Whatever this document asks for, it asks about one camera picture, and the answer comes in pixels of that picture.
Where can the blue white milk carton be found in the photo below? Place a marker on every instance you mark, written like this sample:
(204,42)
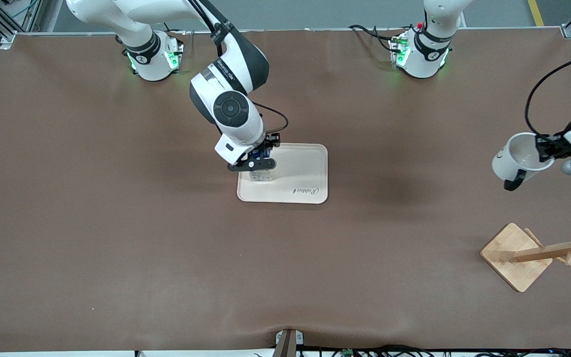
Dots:
(260,176)

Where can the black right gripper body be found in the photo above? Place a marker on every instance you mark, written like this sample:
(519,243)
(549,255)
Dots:
(269,144)

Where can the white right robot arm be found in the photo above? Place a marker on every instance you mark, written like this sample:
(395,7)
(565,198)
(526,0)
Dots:
(243,129)

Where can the small green circuit board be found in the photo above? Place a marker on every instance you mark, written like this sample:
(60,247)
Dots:
(347,352)

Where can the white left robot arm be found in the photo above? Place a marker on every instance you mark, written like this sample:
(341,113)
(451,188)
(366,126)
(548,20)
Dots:
(427,54)

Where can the wooden cup rack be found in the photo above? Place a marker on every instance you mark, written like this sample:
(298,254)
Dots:
(511,258)

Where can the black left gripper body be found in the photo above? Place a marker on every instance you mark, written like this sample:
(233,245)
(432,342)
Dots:
(554,147)

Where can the metal table edge bracket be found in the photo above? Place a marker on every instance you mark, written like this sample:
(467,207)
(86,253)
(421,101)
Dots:
(288,342)

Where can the cream plastic tray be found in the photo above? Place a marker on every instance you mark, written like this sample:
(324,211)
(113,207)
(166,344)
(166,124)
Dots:
(300,168)

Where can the brown table mat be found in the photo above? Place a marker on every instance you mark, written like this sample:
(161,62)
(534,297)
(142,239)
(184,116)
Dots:
(117,248)

